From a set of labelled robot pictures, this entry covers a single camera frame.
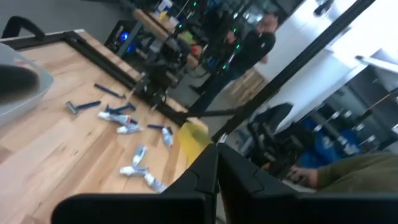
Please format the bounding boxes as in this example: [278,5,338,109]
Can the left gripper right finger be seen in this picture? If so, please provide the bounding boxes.
[217,143,398,224]

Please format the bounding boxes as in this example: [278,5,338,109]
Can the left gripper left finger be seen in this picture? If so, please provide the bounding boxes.
[51,142,220,224]

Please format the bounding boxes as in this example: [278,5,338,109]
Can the white travel toothpaste tube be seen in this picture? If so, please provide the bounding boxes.
[131,144,149,168]
[97,111,138,126]
[142,172,168,194]
[116,123,143,135]
[160,126,175,148]
[119,165,150,178]

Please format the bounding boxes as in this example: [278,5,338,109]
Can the person's forearm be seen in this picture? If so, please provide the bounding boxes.
[316,151,398,193]

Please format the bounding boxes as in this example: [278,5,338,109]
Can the white plastic bin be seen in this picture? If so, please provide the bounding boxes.
[0,42,55,128]

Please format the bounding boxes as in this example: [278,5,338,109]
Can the person's hand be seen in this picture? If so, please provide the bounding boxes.
[285,166,320,190]

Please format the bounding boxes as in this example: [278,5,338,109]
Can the black office chair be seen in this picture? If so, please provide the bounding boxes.
[244,102,317,180]

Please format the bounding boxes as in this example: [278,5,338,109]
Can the blue storage crate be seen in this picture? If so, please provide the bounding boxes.
[297,118,363,170]

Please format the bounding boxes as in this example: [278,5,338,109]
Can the yellow plastic bin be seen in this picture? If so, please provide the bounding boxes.
[176,120,213,167]

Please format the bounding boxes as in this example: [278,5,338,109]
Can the computer tower blue light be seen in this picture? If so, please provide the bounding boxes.
[104,19,144,59]

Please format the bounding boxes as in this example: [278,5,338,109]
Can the wooden crate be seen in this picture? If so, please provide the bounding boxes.
[226,68,269,107]

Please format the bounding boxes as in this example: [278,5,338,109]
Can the wooden background desk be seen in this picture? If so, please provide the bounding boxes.
[132,8,200,68]

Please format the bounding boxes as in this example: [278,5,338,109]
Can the person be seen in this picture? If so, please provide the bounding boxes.
[188,12,278,116]

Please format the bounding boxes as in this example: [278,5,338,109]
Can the black curved bracket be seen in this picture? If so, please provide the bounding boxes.
[1,16,46,42]

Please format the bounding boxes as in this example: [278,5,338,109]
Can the black aluminium rig frame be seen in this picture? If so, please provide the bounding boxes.
[0,0,377,144]

